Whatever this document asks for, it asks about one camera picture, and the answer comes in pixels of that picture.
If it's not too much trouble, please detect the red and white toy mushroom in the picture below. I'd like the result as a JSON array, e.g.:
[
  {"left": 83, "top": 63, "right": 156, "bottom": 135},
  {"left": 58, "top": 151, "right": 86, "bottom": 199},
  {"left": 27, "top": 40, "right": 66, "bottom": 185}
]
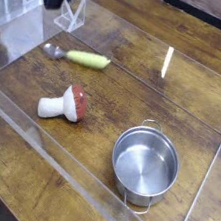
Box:
[{"left": 37, "top": 84, "right": 87, "bottom": 122}]

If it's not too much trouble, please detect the clear acrylic triangular bracket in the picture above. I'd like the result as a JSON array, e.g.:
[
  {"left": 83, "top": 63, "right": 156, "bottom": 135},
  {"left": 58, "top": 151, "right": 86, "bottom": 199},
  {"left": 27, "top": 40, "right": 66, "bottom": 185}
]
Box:
[{"left": 54, "top": 0, "right": 87, "bottom": 32}]

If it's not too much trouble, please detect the green handled metal spoon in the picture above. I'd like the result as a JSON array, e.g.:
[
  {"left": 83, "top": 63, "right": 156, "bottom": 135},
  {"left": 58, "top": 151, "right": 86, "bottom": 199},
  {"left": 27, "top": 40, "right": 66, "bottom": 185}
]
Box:
[{"left": 43, "top": 43, "right": 111, "bottom": 69}]

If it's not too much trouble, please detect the black strip on table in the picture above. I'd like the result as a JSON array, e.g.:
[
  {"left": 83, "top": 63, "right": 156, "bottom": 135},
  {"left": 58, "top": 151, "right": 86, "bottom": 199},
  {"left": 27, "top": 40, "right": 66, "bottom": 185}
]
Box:
[{"left": 163, "top": 0, "right": 221, "bottom": 30}]

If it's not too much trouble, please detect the small stainless steel pot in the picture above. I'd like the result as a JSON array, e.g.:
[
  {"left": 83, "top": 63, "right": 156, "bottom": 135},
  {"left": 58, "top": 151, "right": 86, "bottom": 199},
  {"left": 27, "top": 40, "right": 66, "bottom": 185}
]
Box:
[{"left": 112, "top": 119, "right": 180, "bottom": 215}]

